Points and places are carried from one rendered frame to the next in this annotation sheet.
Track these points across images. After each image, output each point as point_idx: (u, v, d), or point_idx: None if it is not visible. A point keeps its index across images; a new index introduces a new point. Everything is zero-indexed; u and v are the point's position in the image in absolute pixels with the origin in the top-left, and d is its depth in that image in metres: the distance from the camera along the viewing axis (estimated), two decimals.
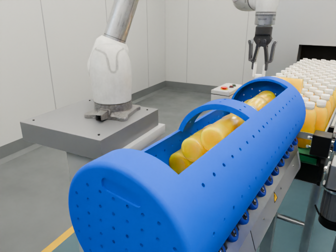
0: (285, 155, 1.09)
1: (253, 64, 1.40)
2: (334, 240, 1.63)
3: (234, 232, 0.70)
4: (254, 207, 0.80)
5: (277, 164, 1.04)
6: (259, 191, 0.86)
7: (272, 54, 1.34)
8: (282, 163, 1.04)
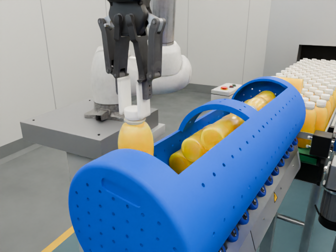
0: (285, 155, 1.09)
1: (118, 81, 0.54)
2: (334, 240, 1.63)
3: (234, 232, 0.70)
4: (254, 207, 0.80)
5: (277, 164, 1.04)
6: (259, 191, 0.86)
7: (153, 57, 0.48)
8: (282, 163, 1.04)
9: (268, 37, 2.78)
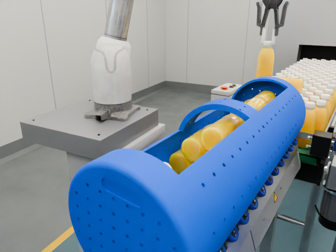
0: (285, 155, 1.09)
1: (261, 29, 1.27)
2: (334, 240, 1.63)
3: (234, 232, 0.70)
4: (254, 207, 0.80)
5: (277, 164, 1.04)
6: (259, 191, 0.86)
7: (284, 17, 1.20)
8: (282, 163, 1.04)
9: (268, 37, 2.78)
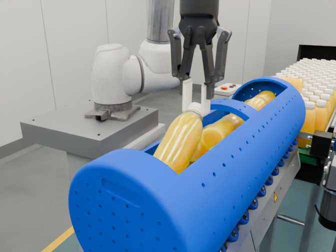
0: (285, 155, 1.09)
1: (182, 84, 0.62)
2: (334, 240, 1.63)
3: (234, 232, 0.70)
4: (254, 207, 0.80)
5: (277, 164, 1.04)
6: (259, 191, 0.86)
7: (220, 63, 0.56)
8: (282, 163, 1.04)
9: (268, 37, 2.78)
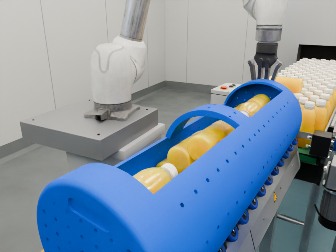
0: (287, 150, 1.12)
1: None
2: (334, 240, 1.63)
3: (234, 230, 0.70)
4: None
5: None
6: (264, 187, 0.89)
7: None
8: None
9: None
